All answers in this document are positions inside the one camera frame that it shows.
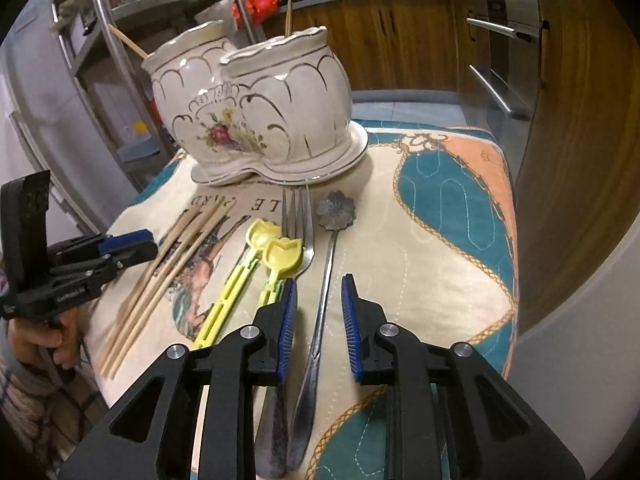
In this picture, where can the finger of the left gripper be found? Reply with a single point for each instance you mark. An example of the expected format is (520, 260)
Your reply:
(116, 257)
(125, 240)

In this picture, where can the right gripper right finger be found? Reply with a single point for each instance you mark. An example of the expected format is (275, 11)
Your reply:
(382, 353)

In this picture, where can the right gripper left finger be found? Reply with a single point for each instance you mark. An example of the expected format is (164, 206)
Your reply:
(245, 359)

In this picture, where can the wooden chopstick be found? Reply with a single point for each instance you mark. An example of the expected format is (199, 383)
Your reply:
(167, 284)
(127, 42)
(180, 238)
(183, 222)

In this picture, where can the silver steel fork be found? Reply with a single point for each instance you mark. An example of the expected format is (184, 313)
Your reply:
(271, 443)

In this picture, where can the yellow plastic spoon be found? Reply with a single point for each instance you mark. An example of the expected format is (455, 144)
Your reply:
(279, 256)
(258, 234)

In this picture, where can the steel flower-head spoon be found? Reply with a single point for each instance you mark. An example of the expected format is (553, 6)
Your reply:
(335, 214)

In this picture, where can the plaid sleeve left forearm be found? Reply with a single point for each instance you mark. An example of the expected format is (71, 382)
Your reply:
(42, 423)

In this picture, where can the wooden kitchen cabinets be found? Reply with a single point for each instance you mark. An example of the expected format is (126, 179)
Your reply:
(577, 192)

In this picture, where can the person's left hand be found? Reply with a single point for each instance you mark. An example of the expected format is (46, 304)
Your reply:
(25, 338)

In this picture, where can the printed horse tablecloth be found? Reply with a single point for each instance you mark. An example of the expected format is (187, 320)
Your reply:
(433, 242)

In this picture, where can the white floral ceramic utensil holder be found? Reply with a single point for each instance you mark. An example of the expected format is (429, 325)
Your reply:
(280, 109)

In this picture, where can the steel storage shelf rack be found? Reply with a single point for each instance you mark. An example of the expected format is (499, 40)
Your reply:
(82, 29)

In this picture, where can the built-in oven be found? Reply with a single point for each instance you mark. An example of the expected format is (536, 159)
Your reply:
(505, 70)

